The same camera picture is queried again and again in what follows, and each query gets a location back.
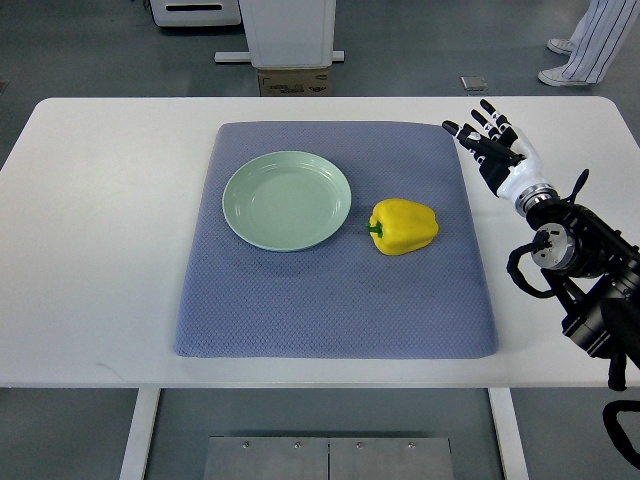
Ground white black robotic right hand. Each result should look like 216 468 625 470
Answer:
442 99 558 216

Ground yellow bell pepper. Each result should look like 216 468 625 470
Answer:
366 198 439 256

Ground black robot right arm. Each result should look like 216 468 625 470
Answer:
526 170 639 391

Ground grey floor outlet plate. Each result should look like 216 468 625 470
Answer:
460 76 488 92

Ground light green plate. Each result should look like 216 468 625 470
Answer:
222 151 352 252

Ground white sneaker near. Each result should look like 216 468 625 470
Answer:
537 67 589 87

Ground white sneaker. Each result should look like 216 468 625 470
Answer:
537 67 589 87
546 38 575 55

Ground white sneaker far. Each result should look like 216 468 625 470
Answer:
546 38 575 55

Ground person striped trouser legs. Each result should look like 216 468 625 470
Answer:
562 0 639 84

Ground blue textured mat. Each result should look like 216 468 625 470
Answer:
174 121 498 359

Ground brown cardboard box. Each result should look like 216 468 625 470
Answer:
258 68 331 97

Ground white table right leg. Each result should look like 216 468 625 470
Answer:
488 388 529 480

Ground white table leg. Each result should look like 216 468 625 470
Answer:
488 388 529 480
119 387 160 480

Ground white machine cabinet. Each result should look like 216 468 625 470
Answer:
149 0 242 28

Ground white table left leg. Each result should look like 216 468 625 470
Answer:
119 387 160 480

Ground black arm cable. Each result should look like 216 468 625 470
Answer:
506 242 556 300

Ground white pedestal stand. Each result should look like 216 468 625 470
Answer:
214 0 345 70

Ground grey metal base plate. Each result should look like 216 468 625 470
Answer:
204 437 454 479

